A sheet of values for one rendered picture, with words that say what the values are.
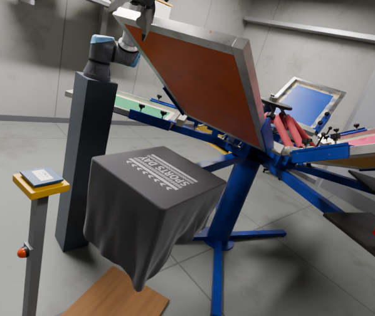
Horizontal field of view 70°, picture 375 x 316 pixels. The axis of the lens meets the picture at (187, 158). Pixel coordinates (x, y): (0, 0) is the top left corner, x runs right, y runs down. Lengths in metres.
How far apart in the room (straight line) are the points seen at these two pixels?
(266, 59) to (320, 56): 1.04
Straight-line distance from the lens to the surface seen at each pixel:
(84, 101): 1.60
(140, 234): 1.12
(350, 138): 2.67
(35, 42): 4.11
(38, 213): 1.09
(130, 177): 1.13
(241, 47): 0.83
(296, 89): 3.32
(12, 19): 4.04
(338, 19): 5.44
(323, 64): 5.31
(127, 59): 1.61
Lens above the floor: 1.48
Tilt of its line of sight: 21 degrees down
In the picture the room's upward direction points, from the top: 17 degrees clockwise
